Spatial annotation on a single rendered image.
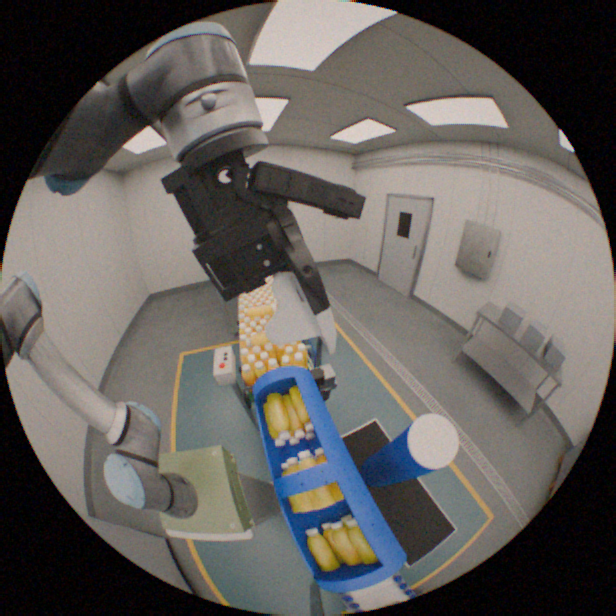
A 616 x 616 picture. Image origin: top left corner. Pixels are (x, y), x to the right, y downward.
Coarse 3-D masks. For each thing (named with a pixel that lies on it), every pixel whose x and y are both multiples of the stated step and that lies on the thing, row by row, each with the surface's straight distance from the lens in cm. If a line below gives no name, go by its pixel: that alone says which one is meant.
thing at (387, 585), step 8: (392, 576) 108; (376, 584) 108; (384, 584) 110; (392, 584) 112; (336, 592) 113; (352, 592) 107; (360, 592) 109; (368, 592) 110; (376, 592) 111; (384, 592) 113; (392, 592) 115; (400, 592) 118; (360, 600) 112; (368, 600) 114; (376, 600) 116; (384, 600) 118; (392, 600) 120; (400, 600) 123; (360, 608) 117; (368, 608) 119; (376, 608) 121
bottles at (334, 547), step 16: (288, 400) 82; (288, 416) 80; (272, 432) 81; (304, 432) 85; (336, 528) 76; (320, 544) 78; (336, 544) 78; (352, 544) 77; (320, 560) 80; (336, 560) 82; (352, 560) 79
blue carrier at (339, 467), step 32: (256, 384) 79; (288, 384) 86; (320, 416) 67; (288, 448) 88; (288, 480) 62; (320, 480) 59; (352, 480) 63; (288, 512) 77; (320, 512) 87; (352, 512) 61; (384, 544) 68; (320, 576) 86; (352, 576) 81; (384, 576) 70
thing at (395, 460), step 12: (408, 432) 94; (396, 444) 104; (372, 456) 153; (384, 456) 119; (396, 456) 103; (408, 456) 93; (372, 468) 142; (384, 468) 122; (396, 468) 109; (408, 468) 100; (420, 468) 95; (372, 480) 153; (384, 480) 136; (396, 480) 127
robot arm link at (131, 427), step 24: (24, 288) 50; (0, 312) 48; (24, 312) 48; (24, 336) 47; (48, 336) 51; (48, 360) 47; (48, 384) 49; (72, 384) 48; (72, 408) 50; (96, 408) 49; (120, 408) 52; (144, 408) 54; (120, 432) 50; (144, 432) 52; (144, 456) 51
